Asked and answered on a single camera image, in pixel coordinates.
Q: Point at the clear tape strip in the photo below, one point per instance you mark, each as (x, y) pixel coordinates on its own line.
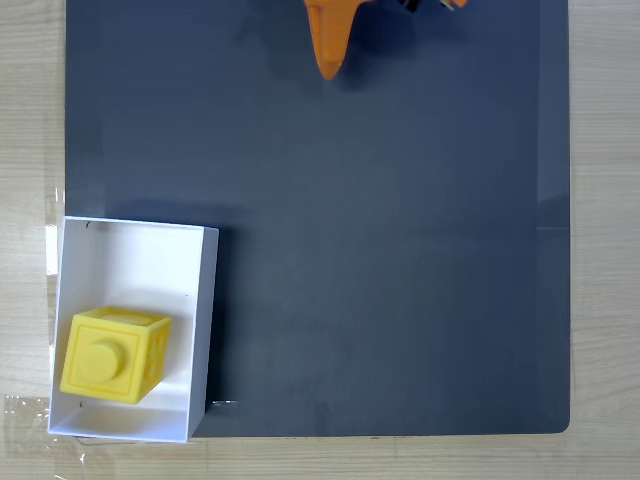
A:
(27, 417)
(52, 250)

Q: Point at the white open cardboard box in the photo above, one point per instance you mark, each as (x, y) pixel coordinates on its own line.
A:
(145, 260)

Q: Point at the yellow toy block with stud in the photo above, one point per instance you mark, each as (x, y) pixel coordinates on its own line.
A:
(112, 355)

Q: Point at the dark grey table mat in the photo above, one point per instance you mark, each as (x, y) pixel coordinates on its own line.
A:
(400, 250)

